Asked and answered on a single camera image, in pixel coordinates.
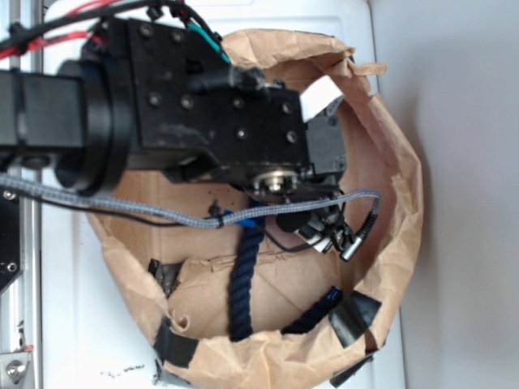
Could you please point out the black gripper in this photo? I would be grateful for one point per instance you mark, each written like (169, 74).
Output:
(235, 128)

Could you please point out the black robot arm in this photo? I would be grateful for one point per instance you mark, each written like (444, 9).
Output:
(146, 96)

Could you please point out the white paper label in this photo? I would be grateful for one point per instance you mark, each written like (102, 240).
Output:
(321, 95)

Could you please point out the brown paper bag bin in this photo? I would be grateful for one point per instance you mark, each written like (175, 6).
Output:
(293, 344)

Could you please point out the black tape patch inside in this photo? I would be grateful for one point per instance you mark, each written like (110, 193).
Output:
(166, 275)

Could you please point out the black tape patch right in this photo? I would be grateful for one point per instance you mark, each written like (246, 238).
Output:
(352, 318)

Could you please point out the black tape patch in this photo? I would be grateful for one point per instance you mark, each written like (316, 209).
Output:
(352, 318)
(171, 347)

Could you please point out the black tape patch bottom left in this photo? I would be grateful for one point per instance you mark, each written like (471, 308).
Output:
(171, 347)

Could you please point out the white plastic tray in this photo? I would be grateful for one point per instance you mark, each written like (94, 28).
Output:
(89, 337)

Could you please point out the black mounting plate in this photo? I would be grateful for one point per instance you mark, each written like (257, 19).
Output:
(12, 263)

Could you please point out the silver cable plug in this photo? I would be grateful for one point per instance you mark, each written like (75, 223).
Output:
(351, 245)

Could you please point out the aluminium frame rail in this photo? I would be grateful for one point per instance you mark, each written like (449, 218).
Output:
(21, 327)

